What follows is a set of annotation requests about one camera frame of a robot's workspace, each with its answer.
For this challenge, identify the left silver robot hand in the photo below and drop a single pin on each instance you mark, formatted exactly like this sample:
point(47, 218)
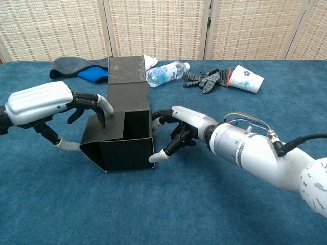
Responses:
point(38, 102)

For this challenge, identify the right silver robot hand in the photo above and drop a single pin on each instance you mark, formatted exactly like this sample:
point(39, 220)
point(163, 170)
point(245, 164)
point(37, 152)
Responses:
point(194, 122)

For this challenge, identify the black paper box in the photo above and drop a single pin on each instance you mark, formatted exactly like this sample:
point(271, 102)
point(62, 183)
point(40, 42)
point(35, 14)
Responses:
point(127, 97)

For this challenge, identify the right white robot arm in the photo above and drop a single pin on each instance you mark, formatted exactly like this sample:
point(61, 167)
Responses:
point(255, 153)

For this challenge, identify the grey knit glove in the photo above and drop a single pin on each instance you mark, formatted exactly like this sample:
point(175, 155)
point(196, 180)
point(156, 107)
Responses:
point(209, 80)

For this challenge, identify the grey towel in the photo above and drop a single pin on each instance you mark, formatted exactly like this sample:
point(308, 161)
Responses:
point(71, 65)

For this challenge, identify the clear plastic water bottle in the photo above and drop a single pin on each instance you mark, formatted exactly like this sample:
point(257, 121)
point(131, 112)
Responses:
point(166, 74)

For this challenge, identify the blue cloth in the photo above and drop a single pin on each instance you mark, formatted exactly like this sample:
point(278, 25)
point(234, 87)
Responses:
point(94, 75)

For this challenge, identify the white paper cup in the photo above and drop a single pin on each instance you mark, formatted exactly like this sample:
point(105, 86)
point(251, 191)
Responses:
point(245, 77)

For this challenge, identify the white tissue pack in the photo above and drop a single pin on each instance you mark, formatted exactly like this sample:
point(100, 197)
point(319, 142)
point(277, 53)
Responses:
point(150, 62)

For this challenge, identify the woven folding screen panel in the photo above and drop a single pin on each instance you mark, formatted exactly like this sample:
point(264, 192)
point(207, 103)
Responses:
point(51, 28)
point(155, 23)
point(314, 28)
point(255, 28)

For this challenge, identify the black screen hinge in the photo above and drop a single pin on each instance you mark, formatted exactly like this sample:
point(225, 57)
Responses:
point(209, 22)

